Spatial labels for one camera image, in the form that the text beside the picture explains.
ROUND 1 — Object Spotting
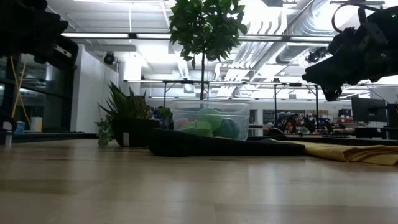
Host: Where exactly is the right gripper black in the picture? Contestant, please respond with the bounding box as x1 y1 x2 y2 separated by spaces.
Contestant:
301 22 393 102

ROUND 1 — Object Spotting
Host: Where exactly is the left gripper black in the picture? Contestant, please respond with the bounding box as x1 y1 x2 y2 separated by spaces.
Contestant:
0 0 70 65

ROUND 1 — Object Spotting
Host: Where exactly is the striped green watermelon toy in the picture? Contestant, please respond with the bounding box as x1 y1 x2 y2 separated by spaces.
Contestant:
213 118 241 141

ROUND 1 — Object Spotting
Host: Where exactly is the round green cabbage toy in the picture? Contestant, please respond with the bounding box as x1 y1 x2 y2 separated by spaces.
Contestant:
197 106 223 131

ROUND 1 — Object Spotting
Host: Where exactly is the light green lettuce leaf toy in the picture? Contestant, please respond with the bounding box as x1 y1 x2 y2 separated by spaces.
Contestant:
179 120 214 138

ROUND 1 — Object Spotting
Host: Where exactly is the clear plastic tupperware container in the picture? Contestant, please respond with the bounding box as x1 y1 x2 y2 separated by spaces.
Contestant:
169 99 252 142

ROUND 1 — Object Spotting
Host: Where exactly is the black ceiling device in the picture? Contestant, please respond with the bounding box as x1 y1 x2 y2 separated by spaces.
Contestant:
305 46 331 64

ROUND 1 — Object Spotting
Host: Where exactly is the black computer monitor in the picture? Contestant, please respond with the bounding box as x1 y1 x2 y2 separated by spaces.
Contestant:
351 97 388 123

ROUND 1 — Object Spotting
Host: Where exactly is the long ceiling light fixture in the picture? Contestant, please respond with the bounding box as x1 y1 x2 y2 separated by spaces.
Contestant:
60 32 335 44

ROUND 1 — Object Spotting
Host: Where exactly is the yellow cloth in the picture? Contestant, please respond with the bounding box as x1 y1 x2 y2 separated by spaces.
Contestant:
273 138 398 167

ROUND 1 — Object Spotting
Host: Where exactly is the white cylindrical cup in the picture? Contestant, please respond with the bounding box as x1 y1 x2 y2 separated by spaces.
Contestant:
29 116 44 133

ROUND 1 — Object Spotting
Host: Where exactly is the potted succulent plant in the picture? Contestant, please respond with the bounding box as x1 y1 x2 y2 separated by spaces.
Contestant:
94 80 163 148

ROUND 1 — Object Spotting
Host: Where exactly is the leafy tree in black pot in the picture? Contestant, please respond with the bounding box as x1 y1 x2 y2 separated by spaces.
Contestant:
167 0 249 102

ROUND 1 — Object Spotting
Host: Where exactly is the black cloth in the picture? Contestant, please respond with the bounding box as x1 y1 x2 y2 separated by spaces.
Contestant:
147 128 307 157

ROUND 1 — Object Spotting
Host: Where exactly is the small green leafy plant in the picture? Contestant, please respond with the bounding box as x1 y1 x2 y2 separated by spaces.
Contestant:
155 105 174 130

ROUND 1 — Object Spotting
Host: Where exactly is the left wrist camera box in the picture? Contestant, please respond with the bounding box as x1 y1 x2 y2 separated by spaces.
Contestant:
46 35 80 70

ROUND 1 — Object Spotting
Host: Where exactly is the black neighbouring station frame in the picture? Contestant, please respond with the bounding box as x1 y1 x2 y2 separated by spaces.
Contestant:
123 78 352 125

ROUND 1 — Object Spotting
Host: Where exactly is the yellow cable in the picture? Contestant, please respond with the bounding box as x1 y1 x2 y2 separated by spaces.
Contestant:
9 55 32 126

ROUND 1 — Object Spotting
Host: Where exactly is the silver spiral ventilation duct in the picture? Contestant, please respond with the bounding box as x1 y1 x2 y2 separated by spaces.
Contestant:
275 0 354 65

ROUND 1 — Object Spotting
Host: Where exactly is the round black ceiling camera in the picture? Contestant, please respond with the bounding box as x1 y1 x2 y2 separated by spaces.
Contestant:
103 52 116 66

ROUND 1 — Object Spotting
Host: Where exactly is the black curved cable loop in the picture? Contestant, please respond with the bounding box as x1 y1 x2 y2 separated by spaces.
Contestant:
0 113 18 133

